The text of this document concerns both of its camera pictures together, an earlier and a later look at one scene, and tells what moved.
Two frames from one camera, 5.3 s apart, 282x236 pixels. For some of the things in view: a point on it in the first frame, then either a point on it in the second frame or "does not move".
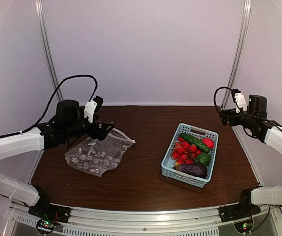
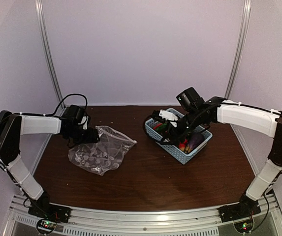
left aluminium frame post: (40, 8) does not move
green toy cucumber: (198, 142) to (162, 128)
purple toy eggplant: (198, 170) to (194, 139)
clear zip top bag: (96, 156) does not move
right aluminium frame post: (243, 34) does not move
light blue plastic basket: (191, 156) to (173, 149)
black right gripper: (225, 118) to (171, 133)
